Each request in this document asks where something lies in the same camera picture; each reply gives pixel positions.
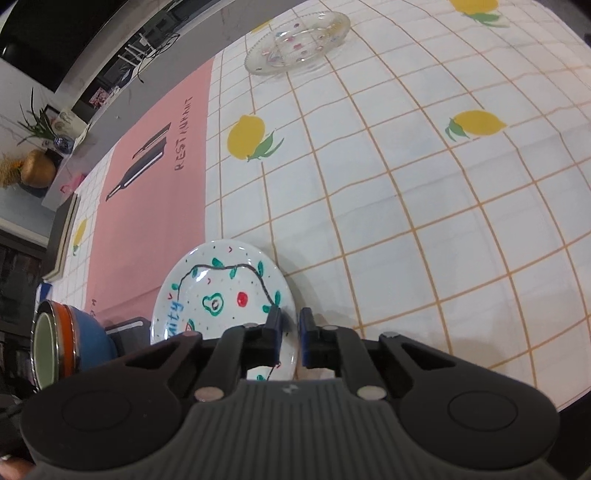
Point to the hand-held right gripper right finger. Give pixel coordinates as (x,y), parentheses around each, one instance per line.
(305,328)

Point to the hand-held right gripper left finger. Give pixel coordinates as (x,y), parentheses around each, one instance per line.
(275,325)

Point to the blue bowl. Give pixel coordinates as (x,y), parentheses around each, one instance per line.
(94,341)

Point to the steel bowl with orange outside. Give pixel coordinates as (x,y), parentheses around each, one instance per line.
(69,341)

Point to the white painted fruit plate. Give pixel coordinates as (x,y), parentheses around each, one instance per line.
(217,281)

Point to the blue and white box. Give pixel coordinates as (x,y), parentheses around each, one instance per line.
(45,290)

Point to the pink printed placemat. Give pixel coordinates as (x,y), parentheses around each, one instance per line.
(152,230)

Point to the black framed board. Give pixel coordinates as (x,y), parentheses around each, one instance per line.
(61,240)

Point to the pink plastic basket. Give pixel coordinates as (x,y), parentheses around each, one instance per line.
(73,182)

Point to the lemon checked tablecloth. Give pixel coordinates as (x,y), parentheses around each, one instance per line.
(415,184)

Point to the gold round vase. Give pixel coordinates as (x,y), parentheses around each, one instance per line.
(39,168)

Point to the dried flower bunch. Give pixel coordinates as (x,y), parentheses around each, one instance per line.
(9,171)

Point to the white printed card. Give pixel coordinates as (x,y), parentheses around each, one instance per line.
(68,123)

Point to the green potted plant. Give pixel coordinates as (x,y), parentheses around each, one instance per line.
(41,124)

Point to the grey low cabinet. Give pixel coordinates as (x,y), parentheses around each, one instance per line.
(138,101)

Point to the flowered clear glass plate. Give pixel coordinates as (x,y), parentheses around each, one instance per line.
(295,46)

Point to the white router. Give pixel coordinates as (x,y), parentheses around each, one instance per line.
(135,53)

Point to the black television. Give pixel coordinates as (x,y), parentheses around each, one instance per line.
(46,27)

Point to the small picture frame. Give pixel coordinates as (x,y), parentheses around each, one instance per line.
(101,97)

